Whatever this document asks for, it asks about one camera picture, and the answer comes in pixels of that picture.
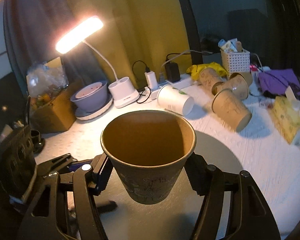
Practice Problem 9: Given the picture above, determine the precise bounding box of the black charger cable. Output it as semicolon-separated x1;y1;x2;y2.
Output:
131;60;152;104

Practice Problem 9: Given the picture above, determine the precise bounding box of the white paper cup green print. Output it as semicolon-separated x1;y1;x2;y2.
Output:
157;85;194;116

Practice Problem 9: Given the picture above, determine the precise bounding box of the white usb charger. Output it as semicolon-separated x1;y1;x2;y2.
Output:
145;71;158;89

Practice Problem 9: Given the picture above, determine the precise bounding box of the brown paper cup lying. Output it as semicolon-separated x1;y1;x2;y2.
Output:
198;68;223;92
212;72;253;100
211;89;252;132

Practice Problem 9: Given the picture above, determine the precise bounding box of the white power strip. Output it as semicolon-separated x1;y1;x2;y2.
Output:
149;74;194;101

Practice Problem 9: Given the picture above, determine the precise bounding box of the brown paper cup with stickers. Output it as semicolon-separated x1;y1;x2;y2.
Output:
100;110;196;205

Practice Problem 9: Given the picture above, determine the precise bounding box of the brown paper cup lying rear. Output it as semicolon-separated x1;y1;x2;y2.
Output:
198;68;223;92

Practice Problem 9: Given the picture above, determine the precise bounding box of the yellow tissue pack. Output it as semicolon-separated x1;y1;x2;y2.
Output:
269;96;300;145

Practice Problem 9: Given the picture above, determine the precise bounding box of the purple bowl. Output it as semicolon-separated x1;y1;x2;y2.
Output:
70;80;108;112

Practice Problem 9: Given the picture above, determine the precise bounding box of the black power adapter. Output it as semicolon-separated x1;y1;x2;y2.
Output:
165;62;180;83

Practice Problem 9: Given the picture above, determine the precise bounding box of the white small dock charger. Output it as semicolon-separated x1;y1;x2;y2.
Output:
138;86;152;103

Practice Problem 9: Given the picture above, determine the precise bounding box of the white lattice basket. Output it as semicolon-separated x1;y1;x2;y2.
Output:
221;50;250;76

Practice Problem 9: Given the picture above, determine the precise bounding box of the white desk lamp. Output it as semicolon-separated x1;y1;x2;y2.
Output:
54;15;140;109

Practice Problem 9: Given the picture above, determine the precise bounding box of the yellow plastic bag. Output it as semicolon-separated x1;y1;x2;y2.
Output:
186;62;228;81

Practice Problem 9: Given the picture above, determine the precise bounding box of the brown paper cup lying front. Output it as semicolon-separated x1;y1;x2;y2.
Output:
211;89;252;132

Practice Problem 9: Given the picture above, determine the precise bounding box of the grey round mat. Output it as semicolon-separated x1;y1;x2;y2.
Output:
94;131;243;239

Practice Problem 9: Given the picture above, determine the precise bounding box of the clear plastic bag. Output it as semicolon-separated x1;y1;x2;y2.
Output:
26;57;69;108

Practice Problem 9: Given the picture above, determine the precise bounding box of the yellow curtain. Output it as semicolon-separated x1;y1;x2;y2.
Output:
66;0;189;88

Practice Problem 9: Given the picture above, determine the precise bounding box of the brown cardboard box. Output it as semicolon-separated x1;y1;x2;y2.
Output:
26;56;83;133

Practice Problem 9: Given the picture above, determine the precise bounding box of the brown paper cup lying middle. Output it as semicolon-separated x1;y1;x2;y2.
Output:
212;72;253;100

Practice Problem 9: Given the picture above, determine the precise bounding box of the purple cloth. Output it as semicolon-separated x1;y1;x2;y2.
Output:
258;69;300;99

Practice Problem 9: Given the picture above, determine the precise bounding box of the white plate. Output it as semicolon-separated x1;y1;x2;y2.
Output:
75;94;113;121

